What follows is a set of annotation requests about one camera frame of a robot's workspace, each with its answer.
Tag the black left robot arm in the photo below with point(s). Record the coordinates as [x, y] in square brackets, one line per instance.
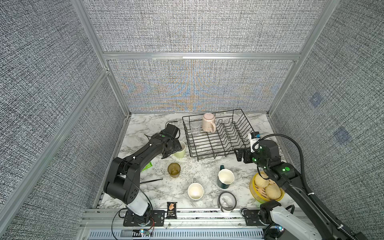
[123, 177]

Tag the steamed bun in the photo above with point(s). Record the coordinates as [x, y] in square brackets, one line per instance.
[261, 180]
[273, 192]

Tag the clear glass with black rim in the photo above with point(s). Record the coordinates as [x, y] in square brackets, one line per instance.
[227, 202]

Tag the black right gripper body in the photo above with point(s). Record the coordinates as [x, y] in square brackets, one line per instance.
[249, 157]

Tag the green snack packet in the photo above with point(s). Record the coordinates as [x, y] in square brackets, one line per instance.
[149, 165]

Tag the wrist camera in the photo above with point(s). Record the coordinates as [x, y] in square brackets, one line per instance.
[172, 130]
[254, 138]

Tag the white cream mug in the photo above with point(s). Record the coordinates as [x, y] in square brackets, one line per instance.
[195, 191]

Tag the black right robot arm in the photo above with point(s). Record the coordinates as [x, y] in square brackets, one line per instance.
[324, 224]

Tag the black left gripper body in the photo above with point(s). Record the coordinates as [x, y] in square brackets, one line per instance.
[175, 146]

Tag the clear glass tumbler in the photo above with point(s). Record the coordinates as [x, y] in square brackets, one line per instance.
[195, 127]

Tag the pink iridescent mug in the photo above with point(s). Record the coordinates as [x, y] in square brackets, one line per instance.
[208, 123]

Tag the amber glass cup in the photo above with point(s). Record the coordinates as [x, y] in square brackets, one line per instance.
[174, 170]

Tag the light green mug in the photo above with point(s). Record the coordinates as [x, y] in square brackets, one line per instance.
[182, 152]

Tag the dark green mug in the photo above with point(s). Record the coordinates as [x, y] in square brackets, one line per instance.
[225, 177]

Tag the yellow bamboo steamer basket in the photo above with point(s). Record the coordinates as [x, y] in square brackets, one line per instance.
[259, 193]

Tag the black wire dish rack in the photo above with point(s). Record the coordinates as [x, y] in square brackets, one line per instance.
[233, 128]

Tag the dark snack bar packet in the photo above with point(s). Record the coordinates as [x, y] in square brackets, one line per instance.
[171, 210]

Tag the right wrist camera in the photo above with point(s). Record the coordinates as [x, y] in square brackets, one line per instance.
[254, 138]

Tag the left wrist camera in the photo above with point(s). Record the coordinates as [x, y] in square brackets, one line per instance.
[172, 130]

